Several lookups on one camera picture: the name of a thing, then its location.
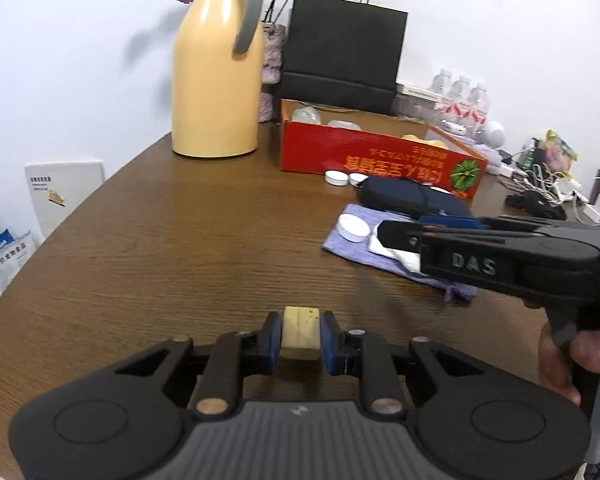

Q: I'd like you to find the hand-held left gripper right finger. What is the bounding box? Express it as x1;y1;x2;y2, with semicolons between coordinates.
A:
320;311;487;420

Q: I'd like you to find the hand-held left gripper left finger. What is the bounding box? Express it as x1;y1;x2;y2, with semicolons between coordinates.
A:
114;311;284;422

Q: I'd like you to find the blue white packet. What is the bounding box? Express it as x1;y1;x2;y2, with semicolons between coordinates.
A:
0;230;36;311

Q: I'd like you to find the flat white box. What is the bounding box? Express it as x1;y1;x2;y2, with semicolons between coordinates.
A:
397;82;443;99

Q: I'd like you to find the navy blue pouch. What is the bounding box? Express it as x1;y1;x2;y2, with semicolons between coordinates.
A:
360;175;473;219

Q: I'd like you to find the black glove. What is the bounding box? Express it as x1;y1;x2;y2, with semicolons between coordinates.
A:
505;192;567;219

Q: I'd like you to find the tangle of white cables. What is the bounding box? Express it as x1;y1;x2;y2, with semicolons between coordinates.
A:
500;160;600;213

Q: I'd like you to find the yellow thermos jug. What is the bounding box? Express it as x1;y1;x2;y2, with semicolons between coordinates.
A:
172;0;266;158

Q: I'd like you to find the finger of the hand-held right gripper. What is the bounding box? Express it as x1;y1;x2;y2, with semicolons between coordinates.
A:
376;219;506;257
419;214;572;236

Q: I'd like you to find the white cloth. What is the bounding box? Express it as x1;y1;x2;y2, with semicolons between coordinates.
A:
367;232;423;281

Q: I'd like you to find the black paper bag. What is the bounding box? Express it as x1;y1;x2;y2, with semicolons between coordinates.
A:
280;0;408;116

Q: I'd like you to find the yellow white plush toy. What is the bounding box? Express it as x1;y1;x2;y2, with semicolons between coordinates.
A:
402;132;451;153

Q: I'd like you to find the purple fuzzy vase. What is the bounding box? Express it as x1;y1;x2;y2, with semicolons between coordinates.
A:
257;22;286;123

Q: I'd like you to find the colourful snack packet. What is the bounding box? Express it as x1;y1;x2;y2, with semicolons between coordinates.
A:
545;130;578;171

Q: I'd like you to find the iridescent plastic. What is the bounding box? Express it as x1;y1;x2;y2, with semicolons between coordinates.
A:
291;106;323;125

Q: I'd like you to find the beige wooden block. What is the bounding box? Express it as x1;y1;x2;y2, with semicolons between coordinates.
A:
281;306;322;361

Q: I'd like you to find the purple cloth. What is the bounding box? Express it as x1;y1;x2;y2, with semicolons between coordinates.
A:
321;203;476;306

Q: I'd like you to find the person's right hand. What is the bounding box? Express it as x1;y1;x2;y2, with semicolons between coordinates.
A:
537;320;600;406

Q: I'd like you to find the red cardboard box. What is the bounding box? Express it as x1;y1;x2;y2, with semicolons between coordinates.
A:
279;99;488;200

